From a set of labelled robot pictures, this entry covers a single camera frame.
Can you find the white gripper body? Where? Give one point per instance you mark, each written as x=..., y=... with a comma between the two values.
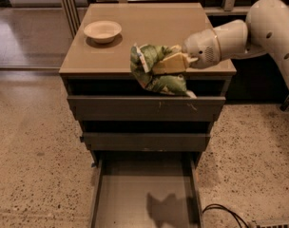
x=202, y=49

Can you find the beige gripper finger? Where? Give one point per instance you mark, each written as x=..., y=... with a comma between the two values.
x=175, y=63

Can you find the green jalapeno chip bag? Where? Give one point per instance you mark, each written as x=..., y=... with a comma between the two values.
x=142, y=60

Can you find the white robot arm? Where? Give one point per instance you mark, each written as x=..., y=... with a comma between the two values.
x=265, y=30

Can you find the top grey drawer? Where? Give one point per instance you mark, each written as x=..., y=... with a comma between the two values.
x=157, y=109

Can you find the grey drawer cabinet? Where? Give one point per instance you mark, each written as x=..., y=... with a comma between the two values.
x=91, y=69

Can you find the middle grey drawer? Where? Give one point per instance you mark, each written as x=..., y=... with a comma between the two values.
x=146, y=141

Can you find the bottom grey open drawer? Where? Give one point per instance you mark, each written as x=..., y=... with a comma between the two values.
x=146, y=190

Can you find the white paper bowl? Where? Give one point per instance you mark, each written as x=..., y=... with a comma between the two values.
x=102, y=32

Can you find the small black floor object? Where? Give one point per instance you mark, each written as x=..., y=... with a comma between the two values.
x=285, y=105

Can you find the white floor vent grille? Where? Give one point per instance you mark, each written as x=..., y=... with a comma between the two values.
x=269, y=223

